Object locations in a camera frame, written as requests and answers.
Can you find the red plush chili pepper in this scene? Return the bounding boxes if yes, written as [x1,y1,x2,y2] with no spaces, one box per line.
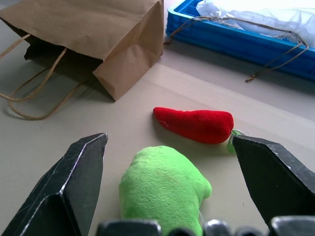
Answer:
[153,106,243,153]

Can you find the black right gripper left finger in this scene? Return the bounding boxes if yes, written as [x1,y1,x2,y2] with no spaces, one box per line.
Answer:
[0,133,109,236]

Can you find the blue plastic crate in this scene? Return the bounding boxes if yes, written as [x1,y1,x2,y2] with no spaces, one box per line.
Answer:
[165,0,315,81]

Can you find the brown twine cord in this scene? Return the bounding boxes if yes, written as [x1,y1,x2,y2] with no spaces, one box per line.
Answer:
[163,16,310,83]

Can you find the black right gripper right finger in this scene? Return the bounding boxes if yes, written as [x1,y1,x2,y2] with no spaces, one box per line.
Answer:
[232,135,315,230]

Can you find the green plush toy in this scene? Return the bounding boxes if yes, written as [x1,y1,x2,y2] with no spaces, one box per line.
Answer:
[118,145,213,236]

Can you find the brown paper bag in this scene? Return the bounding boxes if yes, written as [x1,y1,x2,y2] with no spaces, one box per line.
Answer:
[0,0,165,120]

